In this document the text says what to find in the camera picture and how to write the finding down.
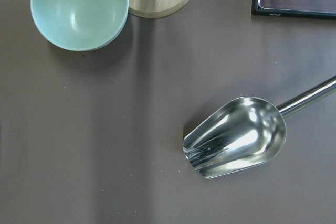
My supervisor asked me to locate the steel scoop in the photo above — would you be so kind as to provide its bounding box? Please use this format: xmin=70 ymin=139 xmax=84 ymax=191
xmin=182 ymin=77 xmax=335 ymax=179

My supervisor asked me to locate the light green bowl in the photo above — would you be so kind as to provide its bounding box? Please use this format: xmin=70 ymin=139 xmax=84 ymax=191
xmin=30 ymin=0 xmax=129 ymax=51

